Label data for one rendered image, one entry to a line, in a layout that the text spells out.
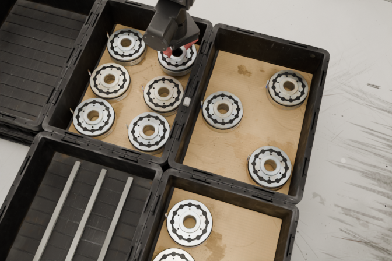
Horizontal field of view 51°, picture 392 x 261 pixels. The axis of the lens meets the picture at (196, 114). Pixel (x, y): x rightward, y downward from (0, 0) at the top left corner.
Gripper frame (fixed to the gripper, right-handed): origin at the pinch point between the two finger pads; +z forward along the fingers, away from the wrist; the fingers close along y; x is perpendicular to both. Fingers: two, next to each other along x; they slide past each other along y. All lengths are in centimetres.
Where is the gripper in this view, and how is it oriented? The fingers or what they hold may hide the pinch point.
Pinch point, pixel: (177, 50)
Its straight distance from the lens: 107.7
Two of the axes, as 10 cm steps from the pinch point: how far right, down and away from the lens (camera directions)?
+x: -4.7, -8.1, 3.5
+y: 8.8, -4.3, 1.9
